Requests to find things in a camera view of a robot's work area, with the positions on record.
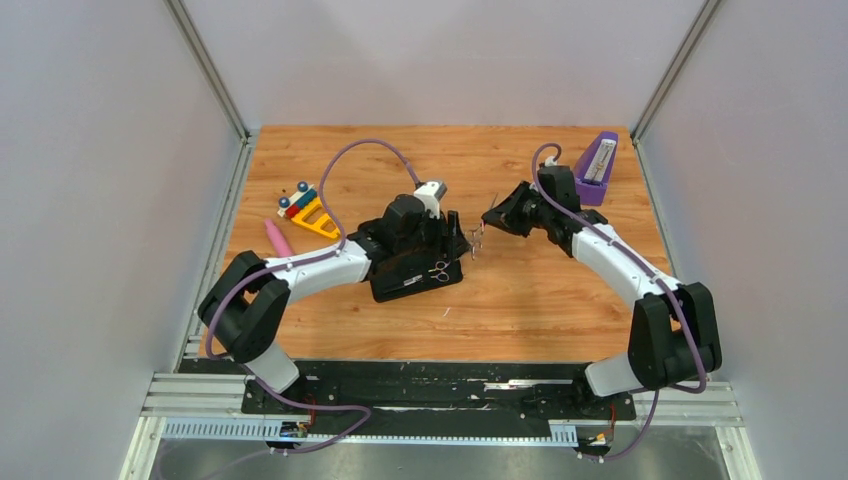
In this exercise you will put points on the right aluminium frame post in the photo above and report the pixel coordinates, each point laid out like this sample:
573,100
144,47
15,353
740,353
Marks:
693,36

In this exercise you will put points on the purple metronome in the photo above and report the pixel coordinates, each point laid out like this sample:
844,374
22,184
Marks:
594,167

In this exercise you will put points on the left aluminium frame post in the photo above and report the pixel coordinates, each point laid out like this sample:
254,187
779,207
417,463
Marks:
193,39

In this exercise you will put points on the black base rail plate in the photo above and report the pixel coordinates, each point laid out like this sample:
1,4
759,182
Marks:
458,399

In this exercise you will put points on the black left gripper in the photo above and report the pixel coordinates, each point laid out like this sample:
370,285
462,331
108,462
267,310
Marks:
453,224

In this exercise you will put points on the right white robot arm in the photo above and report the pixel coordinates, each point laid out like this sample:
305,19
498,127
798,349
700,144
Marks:
674,334

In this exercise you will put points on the colourful toy block truck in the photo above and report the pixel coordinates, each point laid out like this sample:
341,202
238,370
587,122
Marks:
303,207

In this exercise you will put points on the silver hair scissors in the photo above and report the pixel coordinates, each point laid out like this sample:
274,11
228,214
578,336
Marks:
475,239

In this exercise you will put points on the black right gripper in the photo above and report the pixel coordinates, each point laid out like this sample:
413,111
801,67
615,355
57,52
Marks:
504,217

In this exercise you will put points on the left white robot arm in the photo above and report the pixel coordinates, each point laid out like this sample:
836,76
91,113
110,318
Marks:
244,308

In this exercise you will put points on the pink cylinder tube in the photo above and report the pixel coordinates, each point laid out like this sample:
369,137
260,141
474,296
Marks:
277,240

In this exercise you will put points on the black zip tool case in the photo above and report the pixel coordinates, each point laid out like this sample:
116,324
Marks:
392,270

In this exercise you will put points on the aluminium frame post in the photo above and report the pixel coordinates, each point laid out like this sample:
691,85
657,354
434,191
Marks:
193,39
693,36

